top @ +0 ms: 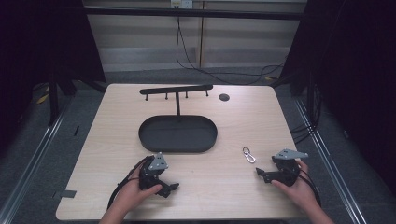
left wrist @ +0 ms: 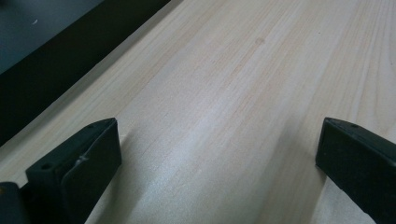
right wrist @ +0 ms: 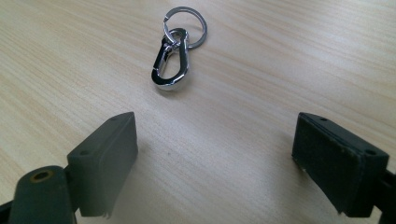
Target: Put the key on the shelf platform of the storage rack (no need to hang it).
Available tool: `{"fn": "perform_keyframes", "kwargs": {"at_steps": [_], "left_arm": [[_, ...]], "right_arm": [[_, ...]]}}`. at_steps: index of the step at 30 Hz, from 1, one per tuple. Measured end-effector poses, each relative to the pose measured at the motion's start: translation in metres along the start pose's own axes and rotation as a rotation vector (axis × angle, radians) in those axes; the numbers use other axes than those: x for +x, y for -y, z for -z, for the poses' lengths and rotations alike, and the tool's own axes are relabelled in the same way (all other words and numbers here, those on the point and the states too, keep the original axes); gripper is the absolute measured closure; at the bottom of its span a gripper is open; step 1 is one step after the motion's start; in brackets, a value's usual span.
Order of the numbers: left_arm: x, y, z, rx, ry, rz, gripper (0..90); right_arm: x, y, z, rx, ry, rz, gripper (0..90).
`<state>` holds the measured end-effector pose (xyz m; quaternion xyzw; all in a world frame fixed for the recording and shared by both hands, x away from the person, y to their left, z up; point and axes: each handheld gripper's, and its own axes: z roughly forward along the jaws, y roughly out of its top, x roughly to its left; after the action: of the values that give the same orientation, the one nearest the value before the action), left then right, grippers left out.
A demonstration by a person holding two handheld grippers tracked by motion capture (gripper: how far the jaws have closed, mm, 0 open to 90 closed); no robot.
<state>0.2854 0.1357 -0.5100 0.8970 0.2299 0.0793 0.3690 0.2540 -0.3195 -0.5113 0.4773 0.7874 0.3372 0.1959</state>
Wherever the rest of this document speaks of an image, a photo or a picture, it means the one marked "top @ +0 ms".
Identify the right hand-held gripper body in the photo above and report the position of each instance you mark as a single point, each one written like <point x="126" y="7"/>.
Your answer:
<point x="288" y="172"/>

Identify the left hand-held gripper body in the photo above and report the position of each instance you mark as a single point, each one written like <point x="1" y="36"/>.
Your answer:
<point x="149" y="177"/>

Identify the person's right hand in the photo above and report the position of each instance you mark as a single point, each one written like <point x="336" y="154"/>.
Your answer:
<point x="300" y="193"/>

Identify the person's left hand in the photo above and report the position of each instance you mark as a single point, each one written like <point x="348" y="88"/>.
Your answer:
<point x="132" y="196"/>

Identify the silver carabiner keyring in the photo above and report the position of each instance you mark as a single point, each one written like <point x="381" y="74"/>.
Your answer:
<point x="249" y="157"/>

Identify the black key rack with tray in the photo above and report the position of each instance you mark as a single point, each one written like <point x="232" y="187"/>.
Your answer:
<point x="177" y="133"/>

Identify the grey tape strip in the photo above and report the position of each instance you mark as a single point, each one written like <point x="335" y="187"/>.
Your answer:
<point x="67" y="194"/>

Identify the dark round table grommet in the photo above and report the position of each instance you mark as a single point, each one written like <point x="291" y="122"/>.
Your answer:
<point x="224" y="97"/>

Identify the dark curtain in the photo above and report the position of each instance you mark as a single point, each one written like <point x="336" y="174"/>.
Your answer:
<point x="351" y="77"/>
<point x="40" y="46"/>

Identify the black metal stand leg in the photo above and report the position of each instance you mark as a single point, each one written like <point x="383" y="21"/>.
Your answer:
<point x="53" y="102"/>

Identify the yellow floor tape piece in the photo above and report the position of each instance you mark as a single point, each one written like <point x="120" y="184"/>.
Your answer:
<point x="43" y="99"/>

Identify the metal floor rail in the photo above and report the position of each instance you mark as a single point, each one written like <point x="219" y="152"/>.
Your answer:
<point x="28" y="174"/>
<point x="330" y="161"/>

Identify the white wall socket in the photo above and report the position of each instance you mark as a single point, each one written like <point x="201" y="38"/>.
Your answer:
<point x="182" y="3"/>

